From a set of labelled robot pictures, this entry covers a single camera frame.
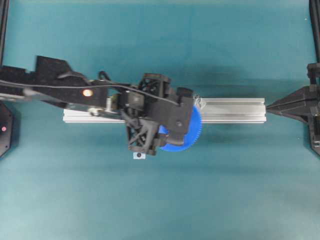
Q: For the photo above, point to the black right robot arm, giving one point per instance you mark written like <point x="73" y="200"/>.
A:
<point x="313" y="122"/>

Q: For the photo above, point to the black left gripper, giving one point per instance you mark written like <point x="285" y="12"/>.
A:
<point x="144" y="107"/>

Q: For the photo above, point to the black right frame post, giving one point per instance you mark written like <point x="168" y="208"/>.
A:
<point x="314" y="12"/>

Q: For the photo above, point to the black frame post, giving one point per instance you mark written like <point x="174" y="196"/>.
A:
<point x="314" y="12"/>
<point x="4" y="9"/>

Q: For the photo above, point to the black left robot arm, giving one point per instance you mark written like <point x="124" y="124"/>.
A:
<point x="53" y="81"/>

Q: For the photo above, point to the large blue plastic gear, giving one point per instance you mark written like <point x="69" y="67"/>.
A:
<point x="194" y="131"/>

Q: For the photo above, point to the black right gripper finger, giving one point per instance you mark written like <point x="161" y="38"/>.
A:
<point x="294" y="106"/>

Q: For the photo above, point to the white bracket above lower shaft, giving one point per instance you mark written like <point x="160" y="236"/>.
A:
<point x="199" y="102"/>

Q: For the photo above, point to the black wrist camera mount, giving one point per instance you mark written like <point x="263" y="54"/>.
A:
<point x="174" y="113"/>

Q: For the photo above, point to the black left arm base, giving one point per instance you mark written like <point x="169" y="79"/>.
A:
<point x="6" y="128"/>

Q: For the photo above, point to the small white marker tag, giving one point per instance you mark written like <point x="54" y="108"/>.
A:
<point x="139" y="156"/>

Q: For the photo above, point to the aluminium extrusion rail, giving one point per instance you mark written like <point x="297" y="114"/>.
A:
<point x="216" y="111"/>

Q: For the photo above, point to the black left frame post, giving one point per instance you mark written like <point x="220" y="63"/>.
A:
<point x="4" y="9"/>

